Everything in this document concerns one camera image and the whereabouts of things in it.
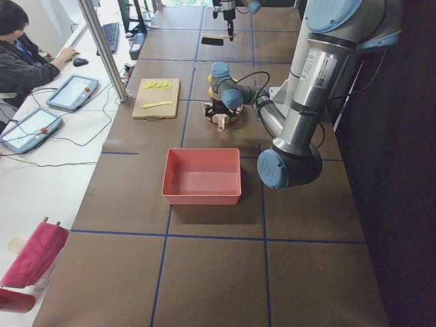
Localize black keyboard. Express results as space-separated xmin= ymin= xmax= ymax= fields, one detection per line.
xmin=101 ymin=22 xmax=119 ymax=54

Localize beige plastic dustpan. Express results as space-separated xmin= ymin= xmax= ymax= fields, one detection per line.
xmin=202 ymin=99 xmax=244 ymax=133

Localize teach pendant tablet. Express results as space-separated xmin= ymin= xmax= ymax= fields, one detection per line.
xmin=1 ymin=107 xmax=63 ymax=154
xmin=46 ymin=75 xmax=99 ymax=111

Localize near teach pendant tablet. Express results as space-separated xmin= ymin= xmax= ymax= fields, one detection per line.
xmin=1 ymin=107 xmax=63 ymax=154

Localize pink plastic bin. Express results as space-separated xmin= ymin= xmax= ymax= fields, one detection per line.
xmin=162 ymin=148 xmax=242 ymax=205

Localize black computer mouse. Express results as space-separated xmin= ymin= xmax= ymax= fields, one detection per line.
xmin=73 ymin=57 xmax=89 ymax=67

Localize seated person dark jacket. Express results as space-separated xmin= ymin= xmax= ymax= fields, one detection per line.
xmin=1 ymin=1 xmax=77 ymax=108

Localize pink towel on rack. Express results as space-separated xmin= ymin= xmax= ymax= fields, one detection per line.
xmin=1 ymin=221 xmax=69 ymax=288

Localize black box with label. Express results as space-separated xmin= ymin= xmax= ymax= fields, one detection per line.
xmin=129 ymin=33 xmax=147 ymax=60

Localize paper cup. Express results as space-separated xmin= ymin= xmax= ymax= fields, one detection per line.
xmin=7 ymin=236 xmax=27 ymax=255

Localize yellow plastic knife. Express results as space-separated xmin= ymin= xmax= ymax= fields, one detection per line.
xmin=142 ymin=102 xmax=174 ymax=109

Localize beige hand brush black bristles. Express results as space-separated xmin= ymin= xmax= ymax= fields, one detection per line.
xmin=200 ymin=32 xmax=245 ymax=46

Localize orange black connector far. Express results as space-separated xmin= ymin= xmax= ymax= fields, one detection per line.
xmin=122 ymin=64 xmax=134 ymax=81

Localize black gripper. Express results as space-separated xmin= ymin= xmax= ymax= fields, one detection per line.
xmin=204 ymin=100 xmax=243 ymax=124
xmin=221 ymin=0 xmax=236 ymax=41

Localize far teach pendant tablet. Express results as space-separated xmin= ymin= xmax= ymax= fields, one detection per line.
xmin=46 ymin=75 xmax=99 ymax=111

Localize bamboo cutting board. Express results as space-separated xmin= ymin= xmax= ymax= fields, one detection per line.
xmin=132 ymin=78 xmax=180 ymax=119

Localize aluminium frame post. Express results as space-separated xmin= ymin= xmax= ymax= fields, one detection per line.
xmin=78 ymin=0 xmax=128 ymax=103

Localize red cylinder object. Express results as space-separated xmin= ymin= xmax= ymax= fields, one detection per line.
xmin=0 ymin=288 xmax=36 ymax=313

